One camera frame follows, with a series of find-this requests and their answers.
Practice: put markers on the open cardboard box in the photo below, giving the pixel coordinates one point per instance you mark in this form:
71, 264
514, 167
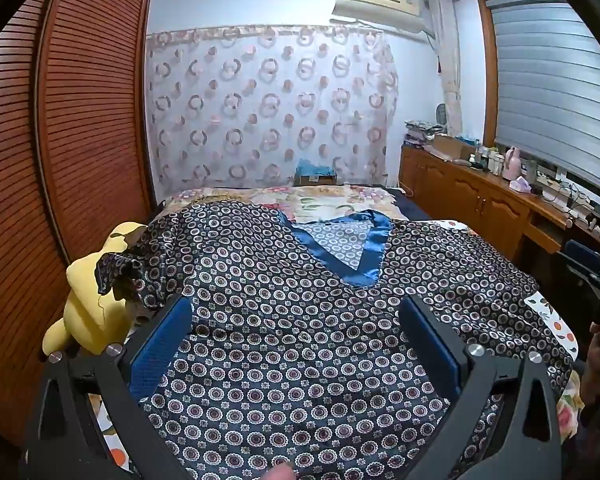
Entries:
452, 147

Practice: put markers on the cream floral blanket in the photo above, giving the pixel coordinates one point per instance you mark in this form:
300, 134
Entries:
330, 200

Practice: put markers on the person's right hand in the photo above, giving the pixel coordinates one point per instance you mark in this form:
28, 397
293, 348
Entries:
592, 380

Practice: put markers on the beige wall air conditioner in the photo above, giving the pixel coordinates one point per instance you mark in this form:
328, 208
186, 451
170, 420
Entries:
375, 0

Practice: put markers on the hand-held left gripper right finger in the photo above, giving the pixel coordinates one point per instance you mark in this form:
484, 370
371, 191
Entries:
432, 345

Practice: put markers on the pink kettle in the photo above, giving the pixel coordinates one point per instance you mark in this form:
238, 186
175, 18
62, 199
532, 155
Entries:
512, 165

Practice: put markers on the navy patterned satin top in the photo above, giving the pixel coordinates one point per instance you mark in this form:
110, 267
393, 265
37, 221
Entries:
290, 310

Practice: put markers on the person's left hand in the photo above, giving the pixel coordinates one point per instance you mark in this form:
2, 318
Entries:
282, 473

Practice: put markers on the yellow plush toy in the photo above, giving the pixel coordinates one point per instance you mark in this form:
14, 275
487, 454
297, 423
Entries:
87, 305

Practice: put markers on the brown louvered wardrobe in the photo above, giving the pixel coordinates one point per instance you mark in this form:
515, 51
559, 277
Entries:
80, 110

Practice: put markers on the small desk fan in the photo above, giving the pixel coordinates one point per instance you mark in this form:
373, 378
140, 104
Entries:
442, 116

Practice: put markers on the white orange-print sheet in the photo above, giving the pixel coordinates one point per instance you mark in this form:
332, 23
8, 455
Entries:
550, 310

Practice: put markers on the beige tied curtain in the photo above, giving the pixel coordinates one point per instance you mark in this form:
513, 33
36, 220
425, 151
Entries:
447, 60

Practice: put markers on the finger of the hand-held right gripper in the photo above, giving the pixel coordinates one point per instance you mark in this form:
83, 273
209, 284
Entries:
582, 255

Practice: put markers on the row of small bottles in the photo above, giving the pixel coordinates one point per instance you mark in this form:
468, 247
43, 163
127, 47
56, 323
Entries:
490, 157

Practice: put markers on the wooden sideboard cabinet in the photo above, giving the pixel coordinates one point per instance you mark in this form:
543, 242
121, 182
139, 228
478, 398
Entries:
460, 190

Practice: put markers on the stack of folded clothes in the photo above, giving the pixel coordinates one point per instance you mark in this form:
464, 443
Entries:
425, 132

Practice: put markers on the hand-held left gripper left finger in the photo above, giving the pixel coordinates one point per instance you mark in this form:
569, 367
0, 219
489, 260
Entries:
160, 345

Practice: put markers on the pink tissue pack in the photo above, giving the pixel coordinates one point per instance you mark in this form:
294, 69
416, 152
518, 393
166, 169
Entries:
521, 186

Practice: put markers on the small cardboard box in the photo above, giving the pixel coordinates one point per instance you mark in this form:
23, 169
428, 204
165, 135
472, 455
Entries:
315, 180

